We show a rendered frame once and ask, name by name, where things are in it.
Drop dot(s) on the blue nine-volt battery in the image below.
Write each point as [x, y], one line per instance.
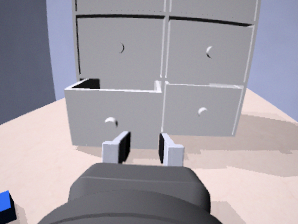
[7, 208]

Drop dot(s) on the small grey chest of drawers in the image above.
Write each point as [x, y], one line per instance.
[174, 16]

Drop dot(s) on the grey drawer front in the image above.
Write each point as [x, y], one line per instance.
[193, 50]
[241, 9]
[194, 108]
[138, 52]
[135, 5]
[134, 104]

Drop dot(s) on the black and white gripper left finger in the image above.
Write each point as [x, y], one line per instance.
[116, 151]

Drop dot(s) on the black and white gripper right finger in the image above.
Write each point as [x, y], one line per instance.
[170, 153]

